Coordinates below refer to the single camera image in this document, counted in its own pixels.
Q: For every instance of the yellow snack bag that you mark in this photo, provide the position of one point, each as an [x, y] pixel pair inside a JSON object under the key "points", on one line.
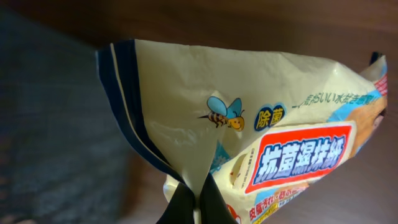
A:
{"points": [[265, 125]]}

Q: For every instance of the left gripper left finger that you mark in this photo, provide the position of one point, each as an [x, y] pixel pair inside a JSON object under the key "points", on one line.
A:
{"points": [[180, 208]]}

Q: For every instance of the grey plastic mesh basket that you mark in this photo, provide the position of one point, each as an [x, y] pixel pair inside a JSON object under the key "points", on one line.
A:
{"points": [[62, 154]]}

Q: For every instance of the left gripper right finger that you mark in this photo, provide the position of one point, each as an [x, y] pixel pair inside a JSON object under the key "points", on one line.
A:
{"points": [[212, 206]]}

